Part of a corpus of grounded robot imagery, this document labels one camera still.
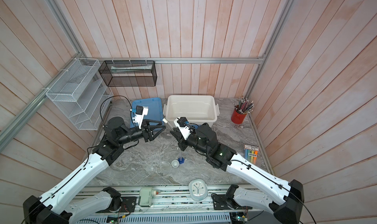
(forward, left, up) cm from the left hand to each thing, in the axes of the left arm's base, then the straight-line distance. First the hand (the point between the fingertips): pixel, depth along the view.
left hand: (163, 128), depth 65 cm
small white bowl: (-4, -4, -31) cm, 31 cm away
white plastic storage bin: (+34, -19, -25) cm, 47 cm away
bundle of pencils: (+31, -50, -18) cm, 61 cm away
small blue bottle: (-2, -7, -32) cm, 33 cm away
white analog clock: (-19, -17, -30) cm, 39 cm away
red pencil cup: (+26, -47, -26) cm, 59 cm away
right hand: (0, -4, -1) cm, 4 cm away
